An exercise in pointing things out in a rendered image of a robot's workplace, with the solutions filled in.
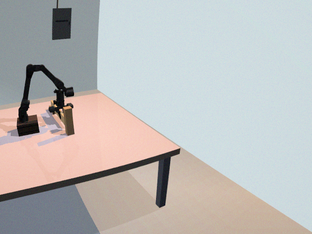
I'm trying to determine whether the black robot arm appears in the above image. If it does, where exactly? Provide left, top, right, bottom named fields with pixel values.
left=19, top=64, right=74, bottom=123

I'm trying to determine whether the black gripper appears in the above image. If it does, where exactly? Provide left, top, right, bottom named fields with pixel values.
left=48, top=98, right=74, bottom=119

